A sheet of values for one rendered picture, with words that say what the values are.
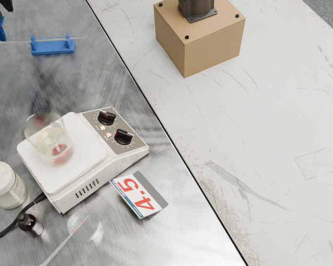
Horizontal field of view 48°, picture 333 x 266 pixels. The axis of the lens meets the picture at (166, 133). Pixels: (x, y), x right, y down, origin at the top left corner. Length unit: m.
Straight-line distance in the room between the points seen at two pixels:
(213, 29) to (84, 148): 0.35
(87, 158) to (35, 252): 0.18
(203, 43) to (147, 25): 0.21
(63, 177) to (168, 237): 0.21
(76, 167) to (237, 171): 0.29
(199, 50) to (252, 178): 0.28
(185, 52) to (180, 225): 0.34
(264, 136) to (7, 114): 0.53
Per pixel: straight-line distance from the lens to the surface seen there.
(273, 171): 0.74
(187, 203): 0.69
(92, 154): 0.65
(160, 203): 0.69
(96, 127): 0.71
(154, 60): 0.88
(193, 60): 0.81
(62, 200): 0.66
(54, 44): 0.95
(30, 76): 0.91
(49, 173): 0.65
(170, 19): 0.82
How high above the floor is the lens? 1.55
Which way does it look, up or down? 58 degrees down
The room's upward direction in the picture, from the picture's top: 4 degrees counter-clockwise
